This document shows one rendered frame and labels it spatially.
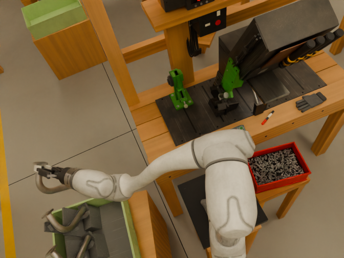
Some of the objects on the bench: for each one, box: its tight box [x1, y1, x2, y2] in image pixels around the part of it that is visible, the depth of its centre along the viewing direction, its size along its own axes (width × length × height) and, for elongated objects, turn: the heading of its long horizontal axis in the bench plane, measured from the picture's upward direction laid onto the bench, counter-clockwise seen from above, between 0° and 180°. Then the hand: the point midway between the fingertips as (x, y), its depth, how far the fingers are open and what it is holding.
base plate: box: [155, 60, 327, 146], centre depth 200 cm, size 42×110×2 cm, turn 116°
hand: (42, 168), depth 131 cm, fingers closed on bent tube, 3 cm apart
